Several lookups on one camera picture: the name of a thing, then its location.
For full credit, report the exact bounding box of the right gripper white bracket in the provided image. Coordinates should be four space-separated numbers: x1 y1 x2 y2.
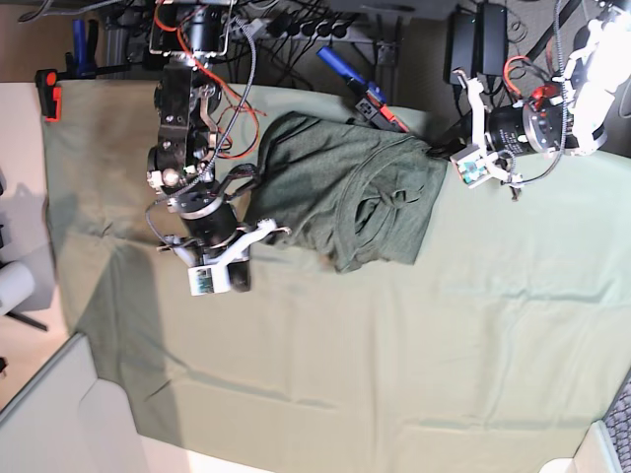
157 219 292 297

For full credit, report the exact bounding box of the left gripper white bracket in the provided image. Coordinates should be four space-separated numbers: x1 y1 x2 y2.
427 68 523 202

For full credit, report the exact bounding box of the green T-shirt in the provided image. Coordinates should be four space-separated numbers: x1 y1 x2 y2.
245 112 447 273

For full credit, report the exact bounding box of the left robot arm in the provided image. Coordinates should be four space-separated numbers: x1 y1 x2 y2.
428 1 630 197

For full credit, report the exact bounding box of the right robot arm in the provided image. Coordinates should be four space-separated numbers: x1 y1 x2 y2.
147 1 282 296

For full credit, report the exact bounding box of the blue and red clamp tool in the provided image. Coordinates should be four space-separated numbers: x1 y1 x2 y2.
316 46 409 133

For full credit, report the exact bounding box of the black power adapter brick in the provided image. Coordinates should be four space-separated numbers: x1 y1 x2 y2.
444 10 477 86

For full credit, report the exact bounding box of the white cylindrical bottle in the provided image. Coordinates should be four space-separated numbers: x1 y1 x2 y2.
0 261 35 315

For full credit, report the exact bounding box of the light green table cloth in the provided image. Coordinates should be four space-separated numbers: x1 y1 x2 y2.
43 81 630 472

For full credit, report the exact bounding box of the white bin corner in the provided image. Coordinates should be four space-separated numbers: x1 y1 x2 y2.
1 335 149 472

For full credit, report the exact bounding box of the orange black clamp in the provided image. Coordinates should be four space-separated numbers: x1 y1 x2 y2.
35 69 61 122

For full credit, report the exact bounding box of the aluminium frame leg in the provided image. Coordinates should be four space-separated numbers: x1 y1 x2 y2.
368 13 408 104

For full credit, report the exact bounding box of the black cable bundle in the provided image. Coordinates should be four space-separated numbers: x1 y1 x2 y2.
216 0 381 90

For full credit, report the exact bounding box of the blue handled clamp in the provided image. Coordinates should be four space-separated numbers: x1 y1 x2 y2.
65 19 100 80

